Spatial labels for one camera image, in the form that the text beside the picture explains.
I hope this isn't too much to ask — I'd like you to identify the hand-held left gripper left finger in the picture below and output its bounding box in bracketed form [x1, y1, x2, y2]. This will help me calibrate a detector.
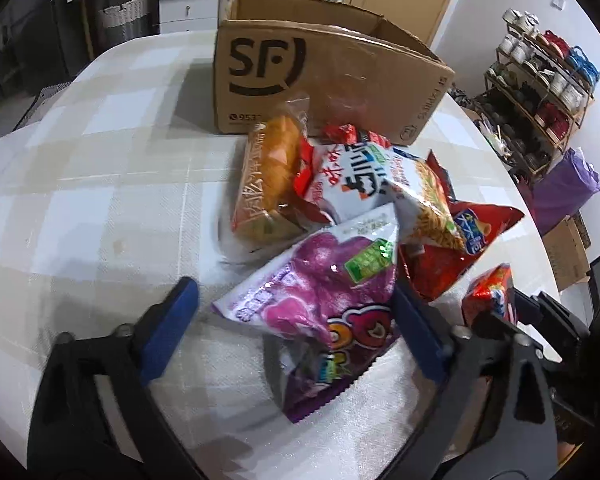
[27, 276, 201, 480]

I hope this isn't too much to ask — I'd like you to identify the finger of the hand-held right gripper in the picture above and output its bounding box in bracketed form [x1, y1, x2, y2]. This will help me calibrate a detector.
[513, 287, 588, 356]

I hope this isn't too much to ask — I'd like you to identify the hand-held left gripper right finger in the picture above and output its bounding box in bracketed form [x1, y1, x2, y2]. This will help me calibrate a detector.
[390, 277, 561, 480]

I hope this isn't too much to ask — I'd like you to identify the small red snack packet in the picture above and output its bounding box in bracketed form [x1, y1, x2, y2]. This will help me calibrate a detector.
[461, 262, 517, 328]

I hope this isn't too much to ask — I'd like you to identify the purple gummy bag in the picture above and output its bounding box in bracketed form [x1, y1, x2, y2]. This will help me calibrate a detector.
[212, 203, 401, 423]

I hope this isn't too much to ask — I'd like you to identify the white red snack bag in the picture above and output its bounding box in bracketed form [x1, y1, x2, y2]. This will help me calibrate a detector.
[294, 132, 396, 226]

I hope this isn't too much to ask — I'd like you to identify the brown cardboard box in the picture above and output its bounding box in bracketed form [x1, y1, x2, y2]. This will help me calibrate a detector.
[212, 0, 456, 148]

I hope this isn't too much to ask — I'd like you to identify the red chips bag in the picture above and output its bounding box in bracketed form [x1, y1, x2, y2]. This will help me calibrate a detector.
[397, 150, 526, 303]

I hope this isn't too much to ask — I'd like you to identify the flat cardboard carton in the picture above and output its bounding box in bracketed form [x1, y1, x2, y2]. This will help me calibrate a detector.
[542, 215, 593, 291]

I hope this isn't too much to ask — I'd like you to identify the white noodle snack packet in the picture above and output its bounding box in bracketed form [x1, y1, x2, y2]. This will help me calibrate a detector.
[380, 147, 468, 256]

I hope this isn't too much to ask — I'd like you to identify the purple plastic bag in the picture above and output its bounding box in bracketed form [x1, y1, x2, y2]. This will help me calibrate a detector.
[530, 147, 600, 236]

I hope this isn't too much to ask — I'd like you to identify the orange bread packet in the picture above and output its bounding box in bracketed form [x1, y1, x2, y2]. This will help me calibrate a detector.
[230, 97, 313, 253]

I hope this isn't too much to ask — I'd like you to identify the small red wrapper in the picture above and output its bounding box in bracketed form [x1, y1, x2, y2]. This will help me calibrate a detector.
[322, 124, 361, 146]

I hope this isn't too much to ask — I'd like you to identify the pile of dark shoes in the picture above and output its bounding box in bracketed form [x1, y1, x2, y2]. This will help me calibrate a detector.
[447, 87, 486, 113]

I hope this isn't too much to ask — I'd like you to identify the woven laundry basket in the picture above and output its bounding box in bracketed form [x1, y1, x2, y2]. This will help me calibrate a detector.
[97, 0, 148, 31]

